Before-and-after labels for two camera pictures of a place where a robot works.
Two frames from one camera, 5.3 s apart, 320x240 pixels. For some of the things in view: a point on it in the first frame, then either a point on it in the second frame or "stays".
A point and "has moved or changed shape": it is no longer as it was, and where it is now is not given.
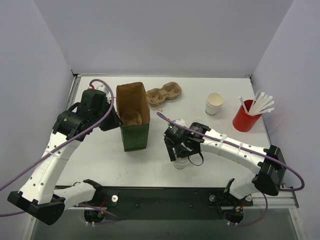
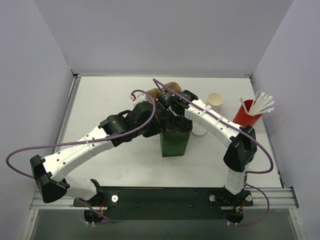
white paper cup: x=213 y=101 stays
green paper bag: x=134 y=116 has moved or changed shape
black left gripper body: x=110 y=121 to x=155 y=127
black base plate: x=167 y=202 stays
